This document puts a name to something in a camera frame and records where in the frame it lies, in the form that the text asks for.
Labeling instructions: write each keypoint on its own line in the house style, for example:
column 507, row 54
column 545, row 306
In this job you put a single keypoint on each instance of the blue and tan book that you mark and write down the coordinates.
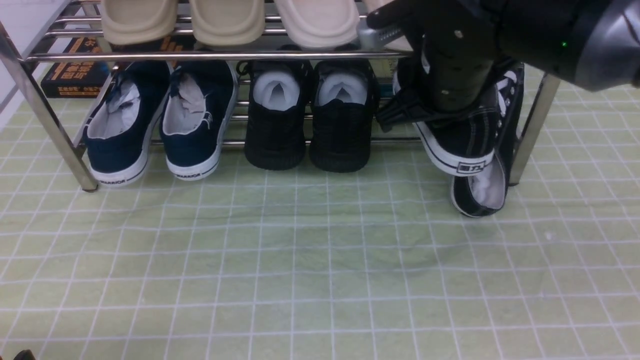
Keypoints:
column 384, row 70

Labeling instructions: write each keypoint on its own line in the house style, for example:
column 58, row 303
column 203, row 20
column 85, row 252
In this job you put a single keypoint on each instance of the green checkered floor mat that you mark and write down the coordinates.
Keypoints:
column 307, row 265

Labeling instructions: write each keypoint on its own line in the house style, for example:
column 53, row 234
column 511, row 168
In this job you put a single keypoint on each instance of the navy sneaker far left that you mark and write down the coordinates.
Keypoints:
column 119, row 131

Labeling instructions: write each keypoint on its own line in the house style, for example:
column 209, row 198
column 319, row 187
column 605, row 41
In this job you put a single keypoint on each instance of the dark object bottom corner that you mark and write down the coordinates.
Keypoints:
column 25, row 355

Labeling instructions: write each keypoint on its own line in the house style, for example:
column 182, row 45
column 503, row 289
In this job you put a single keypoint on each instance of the black mesh shoe right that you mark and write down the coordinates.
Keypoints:
column 345, row 98

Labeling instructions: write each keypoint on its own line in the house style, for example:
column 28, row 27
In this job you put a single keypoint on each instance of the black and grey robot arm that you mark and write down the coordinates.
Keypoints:
column 592, row 44

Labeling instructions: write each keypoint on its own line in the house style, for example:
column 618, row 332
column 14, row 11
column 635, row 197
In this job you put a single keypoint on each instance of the cream slipper far right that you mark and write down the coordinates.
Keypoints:
column 387, row 36

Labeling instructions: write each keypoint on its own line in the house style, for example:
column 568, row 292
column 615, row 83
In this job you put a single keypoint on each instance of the black book orange text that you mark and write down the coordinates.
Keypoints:
column 85, row 79

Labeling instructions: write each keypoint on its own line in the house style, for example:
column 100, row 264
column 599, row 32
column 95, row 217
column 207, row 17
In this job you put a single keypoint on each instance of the beige slipper far left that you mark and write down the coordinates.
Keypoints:
column 126, row 22

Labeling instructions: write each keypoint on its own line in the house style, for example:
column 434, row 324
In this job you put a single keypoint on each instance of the navy sneaker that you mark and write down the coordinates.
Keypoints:
column 201, row 100
column 119, row 131

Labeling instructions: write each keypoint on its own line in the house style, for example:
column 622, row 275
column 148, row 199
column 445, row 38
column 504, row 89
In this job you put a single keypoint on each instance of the black mesh shoe left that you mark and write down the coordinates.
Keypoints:
column 278, row 96

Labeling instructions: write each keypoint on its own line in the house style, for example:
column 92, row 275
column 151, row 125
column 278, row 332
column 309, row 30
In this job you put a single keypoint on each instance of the cream slipper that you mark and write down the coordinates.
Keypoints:
column 387, row 36
column 317, row 24

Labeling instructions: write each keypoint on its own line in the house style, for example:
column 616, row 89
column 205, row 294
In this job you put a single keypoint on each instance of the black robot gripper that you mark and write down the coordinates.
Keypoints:
column 458, row 40

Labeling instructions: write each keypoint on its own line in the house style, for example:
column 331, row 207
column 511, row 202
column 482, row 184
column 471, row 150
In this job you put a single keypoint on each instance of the beige slipper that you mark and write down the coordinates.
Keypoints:
column 126, row 22
column 227, row 22

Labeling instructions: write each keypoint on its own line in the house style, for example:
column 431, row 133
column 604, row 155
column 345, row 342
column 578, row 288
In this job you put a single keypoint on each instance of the black canvas sneaker white laces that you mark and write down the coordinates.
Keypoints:
column 466, row 147

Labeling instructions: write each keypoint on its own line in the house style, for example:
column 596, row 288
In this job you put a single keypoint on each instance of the black mesh shoe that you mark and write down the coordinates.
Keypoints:
column 278, row 96
column 345, row 98

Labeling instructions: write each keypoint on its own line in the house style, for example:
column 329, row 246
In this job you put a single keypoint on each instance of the black canvas sneaker white sole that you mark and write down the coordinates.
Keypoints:
column 485, row 193

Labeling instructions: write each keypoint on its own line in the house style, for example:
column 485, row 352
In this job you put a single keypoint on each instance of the silver metal shoe rack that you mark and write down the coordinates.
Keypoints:
column 81, row 18

